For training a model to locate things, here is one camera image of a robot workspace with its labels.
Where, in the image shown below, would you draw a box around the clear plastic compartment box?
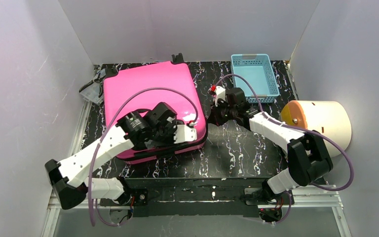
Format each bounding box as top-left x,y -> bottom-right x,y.
79,74 -> 106,105

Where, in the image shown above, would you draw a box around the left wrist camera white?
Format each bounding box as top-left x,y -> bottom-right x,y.
173,124 -> 197,144

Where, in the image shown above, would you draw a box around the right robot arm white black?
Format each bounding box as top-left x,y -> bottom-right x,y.
207,85 -> 333,199

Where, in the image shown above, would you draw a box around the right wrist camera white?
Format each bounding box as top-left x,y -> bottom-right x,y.
210,85 -> 226,107

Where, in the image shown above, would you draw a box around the aluminium frame rail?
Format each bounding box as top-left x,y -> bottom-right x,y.
42,185 -> 351,237

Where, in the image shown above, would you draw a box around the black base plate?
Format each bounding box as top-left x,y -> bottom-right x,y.
99,178 -> 295,218

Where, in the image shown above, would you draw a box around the white cylinder with orange end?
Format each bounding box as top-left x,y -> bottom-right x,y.
279,100 -> 352,150

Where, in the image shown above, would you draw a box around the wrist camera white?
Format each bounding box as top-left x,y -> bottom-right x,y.
173,124 -> 197,144
210,85 -> 226,107

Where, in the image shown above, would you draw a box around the pink hard-shell suitcase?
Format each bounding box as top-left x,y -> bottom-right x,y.
103,53 -> 208,164

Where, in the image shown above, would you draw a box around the light blue plastic basket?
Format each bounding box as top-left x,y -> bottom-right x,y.
231,54 -> 280,103

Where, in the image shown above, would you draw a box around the black pliers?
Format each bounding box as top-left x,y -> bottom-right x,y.
79,75 -> 104,92

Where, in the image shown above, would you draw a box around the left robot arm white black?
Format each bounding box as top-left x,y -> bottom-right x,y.
44,102 -> 196,210

